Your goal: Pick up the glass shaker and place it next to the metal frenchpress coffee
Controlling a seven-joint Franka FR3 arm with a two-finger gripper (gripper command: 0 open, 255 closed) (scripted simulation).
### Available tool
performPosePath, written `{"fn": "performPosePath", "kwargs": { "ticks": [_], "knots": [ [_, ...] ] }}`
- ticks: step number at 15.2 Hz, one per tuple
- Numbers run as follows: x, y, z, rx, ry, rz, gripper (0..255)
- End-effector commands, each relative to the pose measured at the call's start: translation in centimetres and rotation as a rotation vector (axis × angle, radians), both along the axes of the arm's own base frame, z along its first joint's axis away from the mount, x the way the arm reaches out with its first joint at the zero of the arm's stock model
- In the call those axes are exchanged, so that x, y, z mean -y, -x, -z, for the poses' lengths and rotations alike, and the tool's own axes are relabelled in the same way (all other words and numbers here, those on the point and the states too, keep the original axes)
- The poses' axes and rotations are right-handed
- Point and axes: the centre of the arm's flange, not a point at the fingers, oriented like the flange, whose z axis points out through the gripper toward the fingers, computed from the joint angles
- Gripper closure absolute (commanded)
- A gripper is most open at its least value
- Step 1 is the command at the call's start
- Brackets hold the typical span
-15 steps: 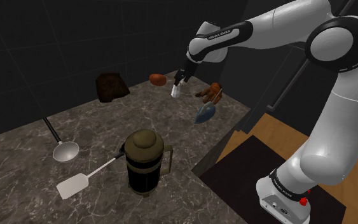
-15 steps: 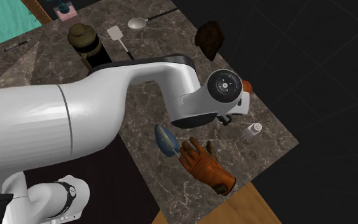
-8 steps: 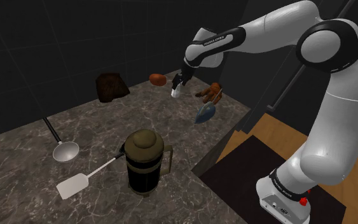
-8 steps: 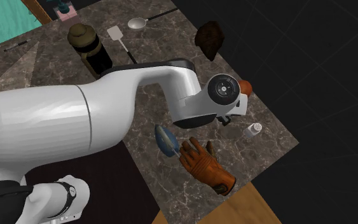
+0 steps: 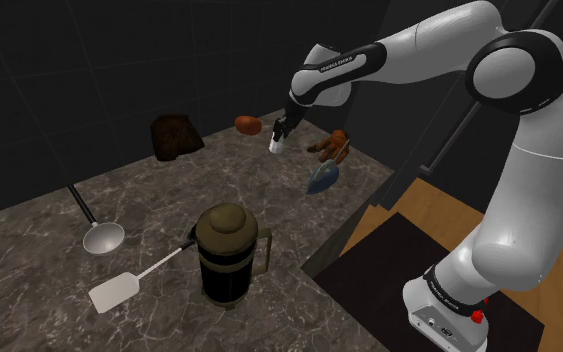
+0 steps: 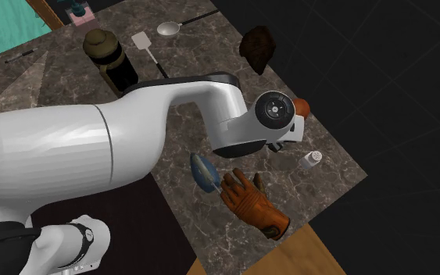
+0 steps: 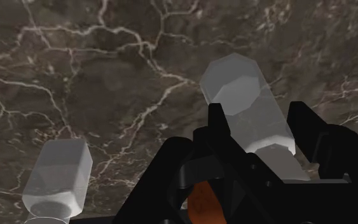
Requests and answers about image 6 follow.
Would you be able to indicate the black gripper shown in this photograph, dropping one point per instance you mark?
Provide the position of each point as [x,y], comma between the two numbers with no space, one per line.
[276,146]

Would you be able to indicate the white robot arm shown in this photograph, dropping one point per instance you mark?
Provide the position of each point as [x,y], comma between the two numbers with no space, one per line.
[52,152]

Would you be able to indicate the white salt shaker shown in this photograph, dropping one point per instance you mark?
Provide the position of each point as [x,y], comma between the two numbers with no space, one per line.
[311,159]

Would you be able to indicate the orange ball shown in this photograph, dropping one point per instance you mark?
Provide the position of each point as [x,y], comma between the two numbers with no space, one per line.
[303,107]

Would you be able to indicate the orange-brown leather glove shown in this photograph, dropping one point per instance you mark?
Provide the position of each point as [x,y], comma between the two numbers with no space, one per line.
[254,205]

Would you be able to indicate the blue oval brush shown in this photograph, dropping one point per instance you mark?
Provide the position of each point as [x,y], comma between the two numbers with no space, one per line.
[200,177]

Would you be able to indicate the dark brown lumpy object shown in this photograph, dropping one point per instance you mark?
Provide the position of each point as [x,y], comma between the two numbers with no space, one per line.
[257,47]

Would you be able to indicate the dark robot stand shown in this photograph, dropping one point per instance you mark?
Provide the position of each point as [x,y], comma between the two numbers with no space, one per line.
[135,228]

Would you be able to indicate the olive and black bottle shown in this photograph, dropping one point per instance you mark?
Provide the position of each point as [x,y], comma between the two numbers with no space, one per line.
[116,64]

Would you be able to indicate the black pen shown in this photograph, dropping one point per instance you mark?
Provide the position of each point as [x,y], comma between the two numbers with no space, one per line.
[19,56]

